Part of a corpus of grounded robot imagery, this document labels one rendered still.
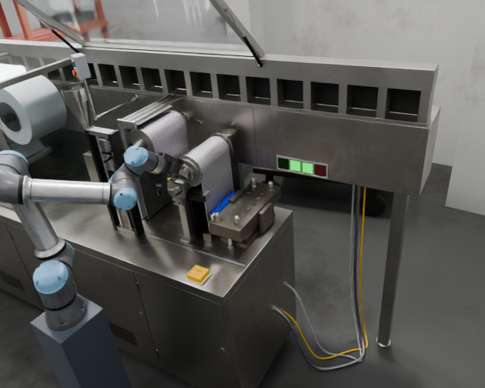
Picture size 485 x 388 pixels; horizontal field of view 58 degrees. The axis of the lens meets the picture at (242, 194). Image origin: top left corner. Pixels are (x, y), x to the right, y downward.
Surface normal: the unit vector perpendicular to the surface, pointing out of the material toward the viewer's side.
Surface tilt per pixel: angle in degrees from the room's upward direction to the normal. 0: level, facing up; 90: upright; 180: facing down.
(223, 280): 0
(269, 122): 90
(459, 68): 90
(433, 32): 90
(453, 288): 0
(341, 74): 90
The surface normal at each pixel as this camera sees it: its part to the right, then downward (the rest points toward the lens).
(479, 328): -0.08, -0.85
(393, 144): -0.50, 0.49
